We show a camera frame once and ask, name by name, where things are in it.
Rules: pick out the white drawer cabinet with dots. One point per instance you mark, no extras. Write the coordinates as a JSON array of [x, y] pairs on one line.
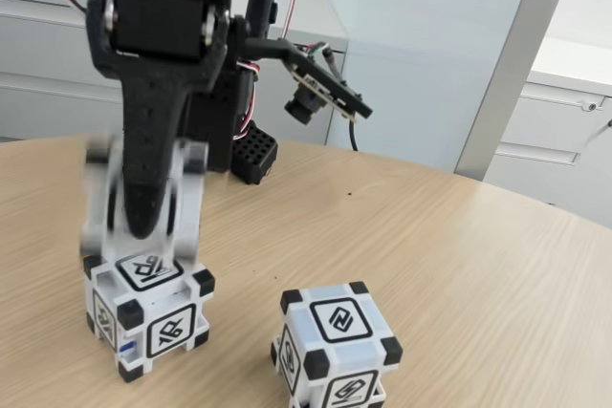
[[550, 140]]

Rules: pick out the grey metal column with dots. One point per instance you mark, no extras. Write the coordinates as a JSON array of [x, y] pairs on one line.
[[516, 69]]

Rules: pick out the white cube paperclip symbol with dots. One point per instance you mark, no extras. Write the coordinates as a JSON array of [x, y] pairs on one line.
[[189, 217]]

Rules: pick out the white low cabinet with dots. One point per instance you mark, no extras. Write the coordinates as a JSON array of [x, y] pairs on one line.
[[48, 69]]

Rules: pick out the white cube N symbol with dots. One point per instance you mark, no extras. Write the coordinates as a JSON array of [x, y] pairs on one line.
[[334, 322]]

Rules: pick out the white cube lamp symbol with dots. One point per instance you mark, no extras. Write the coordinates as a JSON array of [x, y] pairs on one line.
[[167, 331]]

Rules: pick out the gripper mounted camera module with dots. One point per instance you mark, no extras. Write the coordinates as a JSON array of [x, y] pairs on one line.
[[306, 104]]

